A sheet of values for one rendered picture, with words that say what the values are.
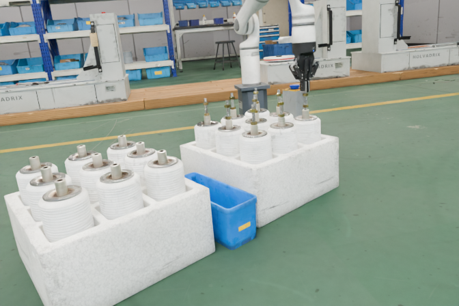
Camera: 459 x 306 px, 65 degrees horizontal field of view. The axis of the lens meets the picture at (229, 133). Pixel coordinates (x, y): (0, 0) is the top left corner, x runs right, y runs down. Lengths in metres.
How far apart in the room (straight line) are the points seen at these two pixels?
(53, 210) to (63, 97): 2.52
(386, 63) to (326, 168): 2.69
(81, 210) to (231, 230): 0.37
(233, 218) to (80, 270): 0.37
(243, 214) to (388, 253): 0.36
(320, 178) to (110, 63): 2.38
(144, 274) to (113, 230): 0.14
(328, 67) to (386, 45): 0.66
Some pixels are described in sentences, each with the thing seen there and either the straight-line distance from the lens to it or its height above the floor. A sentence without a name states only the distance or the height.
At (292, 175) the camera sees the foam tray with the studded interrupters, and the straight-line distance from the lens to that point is 1.12.
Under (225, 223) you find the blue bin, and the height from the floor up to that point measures 0.08.
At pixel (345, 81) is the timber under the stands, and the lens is 3.57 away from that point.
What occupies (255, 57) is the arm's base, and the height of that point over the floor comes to 0.43.
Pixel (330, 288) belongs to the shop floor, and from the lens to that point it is 0.87.
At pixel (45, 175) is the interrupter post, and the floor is 0.26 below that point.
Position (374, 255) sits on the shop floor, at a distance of 0.99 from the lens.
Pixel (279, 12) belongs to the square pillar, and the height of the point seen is 0.92.
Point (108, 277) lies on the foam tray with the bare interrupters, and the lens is 0.86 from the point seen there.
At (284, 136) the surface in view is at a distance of 1.12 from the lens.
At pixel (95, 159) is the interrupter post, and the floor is 0.27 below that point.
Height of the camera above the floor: 0.54
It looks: 15 degrees down
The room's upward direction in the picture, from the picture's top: 5 degrees counter-clockwise
